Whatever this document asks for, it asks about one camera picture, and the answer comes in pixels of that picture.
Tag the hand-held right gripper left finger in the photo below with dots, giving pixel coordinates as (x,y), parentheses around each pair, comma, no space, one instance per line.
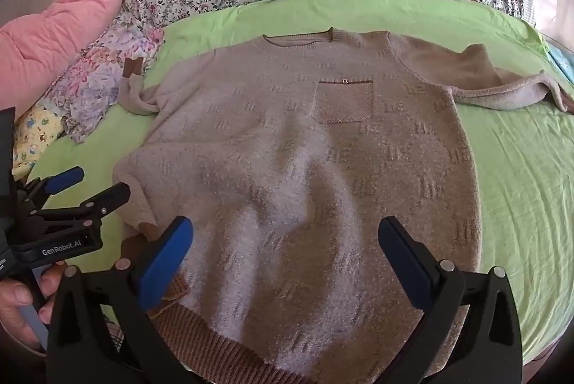
(165,265)

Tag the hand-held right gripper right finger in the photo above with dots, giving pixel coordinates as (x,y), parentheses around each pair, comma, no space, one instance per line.
(406,267)

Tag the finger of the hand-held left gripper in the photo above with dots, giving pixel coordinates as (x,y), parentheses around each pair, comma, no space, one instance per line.
(105,198)
(65,179)

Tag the beige knitted sweater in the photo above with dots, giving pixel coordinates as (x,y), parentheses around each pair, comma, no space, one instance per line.
(305,151)

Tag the person's left hand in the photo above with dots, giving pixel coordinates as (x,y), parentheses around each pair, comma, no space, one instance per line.
(18,303)

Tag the yellow cartoon print cloth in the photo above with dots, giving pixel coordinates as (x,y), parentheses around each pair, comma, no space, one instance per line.
(33,137)

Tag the pastel floral cloth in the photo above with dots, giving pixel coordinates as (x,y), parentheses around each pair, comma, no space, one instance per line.
(98,83)

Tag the pink quilt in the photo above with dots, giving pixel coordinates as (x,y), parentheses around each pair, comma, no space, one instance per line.
(58,21)

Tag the green bed sheet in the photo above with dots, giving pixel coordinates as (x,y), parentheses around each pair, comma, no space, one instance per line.
(515,142)

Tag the light blue cloth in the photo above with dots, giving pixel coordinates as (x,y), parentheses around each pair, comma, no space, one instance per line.
(564,61)

